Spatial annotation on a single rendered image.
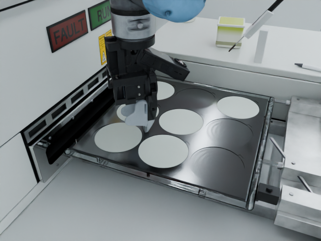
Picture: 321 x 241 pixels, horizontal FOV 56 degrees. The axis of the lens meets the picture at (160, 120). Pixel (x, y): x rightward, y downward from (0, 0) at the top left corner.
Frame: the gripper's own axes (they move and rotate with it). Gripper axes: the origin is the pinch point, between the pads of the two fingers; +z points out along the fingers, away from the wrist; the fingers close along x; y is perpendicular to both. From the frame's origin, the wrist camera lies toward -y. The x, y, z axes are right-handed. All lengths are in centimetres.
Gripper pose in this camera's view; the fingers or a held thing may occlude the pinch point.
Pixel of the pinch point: (148, 125)
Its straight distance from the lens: 64.8
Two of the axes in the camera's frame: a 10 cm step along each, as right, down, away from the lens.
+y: -9.5, 1.9, -2.6
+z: 0.0, 8.2, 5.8
